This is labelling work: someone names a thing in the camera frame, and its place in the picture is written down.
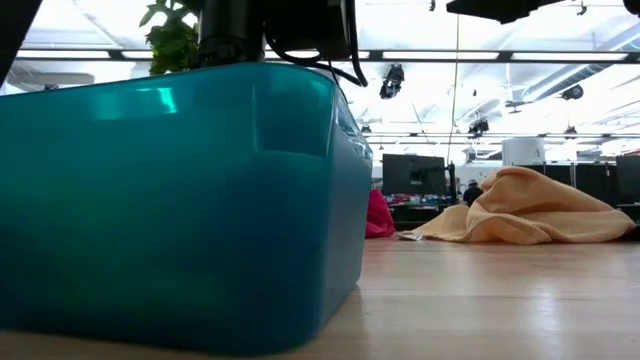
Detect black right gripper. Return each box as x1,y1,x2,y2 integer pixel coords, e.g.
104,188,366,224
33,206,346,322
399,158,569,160
445,0,567,26

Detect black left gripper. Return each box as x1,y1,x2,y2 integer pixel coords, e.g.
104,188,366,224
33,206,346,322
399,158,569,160
196,0,352,70

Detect green leafy potted plant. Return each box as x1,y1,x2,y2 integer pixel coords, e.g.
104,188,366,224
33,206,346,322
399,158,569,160
138,0,202,77

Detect black round ceiling reel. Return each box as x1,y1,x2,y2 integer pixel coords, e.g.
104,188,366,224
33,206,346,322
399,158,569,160
560,83,586,102

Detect white box appliance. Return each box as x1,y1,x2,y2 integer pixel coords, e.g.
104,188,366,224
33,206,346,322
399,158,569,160
501,137,547,168

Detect person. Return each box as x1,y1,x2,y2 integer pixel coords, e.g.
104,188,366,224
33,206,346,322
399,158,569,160
463,178,485,207

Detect black computer monitor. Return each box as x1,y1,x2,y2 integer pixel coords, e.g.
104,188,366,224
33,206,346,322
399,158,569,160
382,153,448,198

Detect teal plastic storage container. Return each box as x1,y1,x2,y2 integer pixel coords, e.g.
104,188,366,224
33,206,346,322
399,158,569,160
0,61,374,357

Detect dark office partition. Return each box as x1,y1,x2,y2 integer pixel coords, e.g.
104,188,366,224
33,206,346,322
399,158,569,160
517,163,619,206

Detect orange towel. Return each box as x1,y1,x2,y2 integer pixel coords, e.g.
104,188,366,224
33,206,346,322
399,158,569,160
408,165,638,247

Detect dark monitor at edge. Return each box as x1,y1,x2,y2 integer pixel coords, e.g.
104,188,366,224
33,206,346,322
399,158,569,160
615,154,640,205

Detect cluttered background desk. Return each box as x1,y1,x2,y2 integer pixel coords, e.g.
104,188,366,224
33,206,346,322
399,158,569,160
388,193,471,232

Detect pink red toy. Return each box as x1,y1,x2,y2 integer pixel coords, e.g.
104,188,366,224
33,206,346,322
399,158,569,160
364,188,398,240

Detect black overhead frame light bar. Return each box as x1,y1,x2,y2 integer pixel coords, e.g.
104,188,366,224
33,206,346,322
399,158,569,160
14,48,640,64

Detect round silver ceiling duct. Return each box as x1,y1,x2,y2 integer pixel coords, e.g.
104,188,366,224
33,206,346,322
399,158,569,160
519,22,640,102

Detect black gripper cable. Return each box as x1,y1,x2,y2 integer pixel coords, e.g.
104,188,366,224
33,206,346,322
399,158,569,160
263,0,370,89

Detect black ceiling cable reel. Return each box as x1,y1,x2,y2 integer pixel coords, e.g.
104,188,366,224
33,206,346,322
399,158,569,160
378,63,406,101

